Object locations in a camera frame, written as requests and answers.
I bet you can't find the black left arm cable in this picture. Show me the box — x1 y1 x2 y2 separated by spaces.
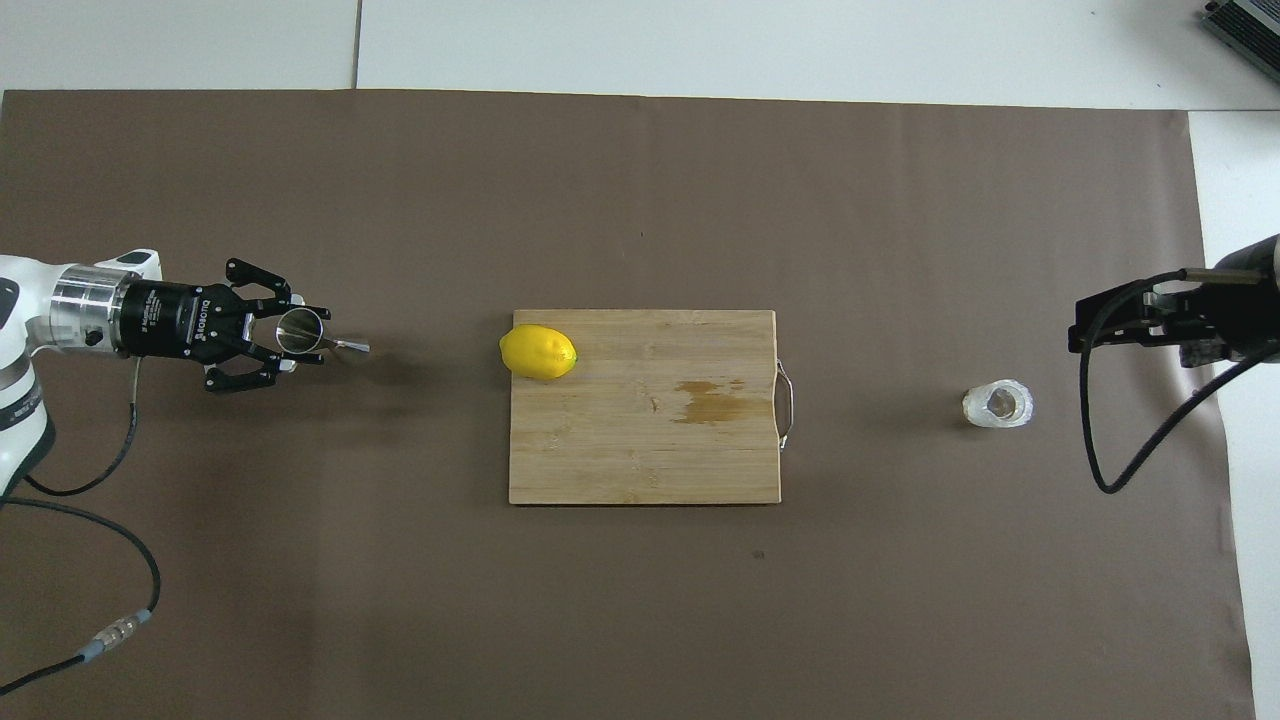
0 355 163 697

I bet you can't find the brown table mat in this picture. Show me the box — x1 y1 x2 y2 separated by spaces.
0 88 1256 720

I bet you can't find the grey electronic device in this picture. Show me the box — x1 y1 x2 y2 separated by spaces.
1203 0 1280 73

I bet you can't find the steel double jigger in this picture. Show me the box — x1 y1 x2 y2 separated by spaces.
275 307 371 359

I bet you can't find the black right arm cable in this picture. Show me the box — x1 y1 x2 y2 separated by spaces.
1078 268 1280 496

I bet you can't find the clear textured glass cup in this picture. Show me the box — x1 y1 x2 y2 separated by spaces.
961 378 1036 430

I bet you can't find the wooden cutting board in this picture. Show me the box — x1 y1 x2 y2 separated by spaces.
508 308 797 506

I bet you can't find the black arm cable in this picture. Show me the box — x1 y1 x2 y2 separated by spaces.
1078 268 1280 496
0 355 163 697

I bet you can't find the yellow lemon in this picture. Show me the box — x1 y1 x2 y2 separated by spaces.
499 323 579 381

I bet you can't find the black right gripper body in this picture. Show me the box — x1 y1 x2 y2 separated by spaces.
1185 235 1280 363

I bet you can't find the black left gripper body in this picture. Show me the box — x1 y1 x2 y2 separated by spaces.
120 283 241 363

